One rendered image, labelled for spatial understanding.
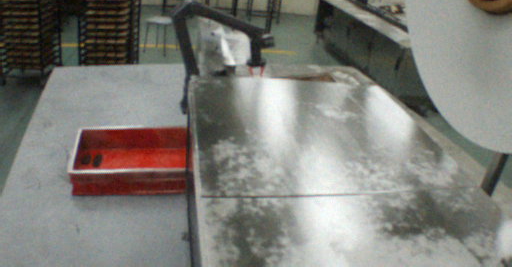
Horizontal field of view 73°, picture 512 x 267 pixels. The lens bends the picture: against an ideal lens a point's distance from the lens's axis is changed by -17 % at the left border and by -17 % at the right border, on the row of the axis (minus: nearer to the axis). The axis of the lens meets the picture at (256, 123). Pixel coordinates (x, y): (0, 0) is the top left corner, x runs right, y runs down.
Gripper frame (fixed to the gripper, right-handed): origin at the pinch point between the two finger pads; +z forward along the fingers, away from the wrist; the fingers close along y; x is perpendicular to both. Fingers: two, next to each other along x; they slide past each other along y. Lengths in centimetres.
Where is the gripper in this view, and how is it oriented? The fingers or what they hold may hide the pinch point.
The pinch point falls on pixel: (256, 77)
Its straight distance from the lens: 210.2
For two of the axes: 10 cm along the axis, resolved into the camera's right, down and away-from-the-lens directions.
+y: -10.0, 0.6, 0.0
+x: 0.3, 4.6, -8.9
